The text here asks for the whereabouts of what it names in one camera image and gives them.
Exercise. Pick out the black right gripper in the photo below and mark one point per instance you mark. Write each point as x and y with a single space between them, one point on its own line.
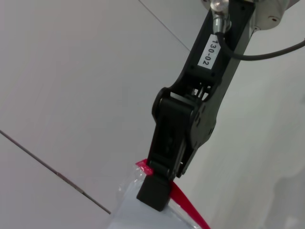
205 124

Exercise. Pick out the clear document bag red zip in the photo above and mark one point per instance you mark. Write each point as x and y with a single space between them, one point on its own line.
143 219

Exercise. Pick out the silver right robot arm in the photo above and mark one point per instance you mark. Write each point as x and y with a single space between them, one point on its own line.
267 14

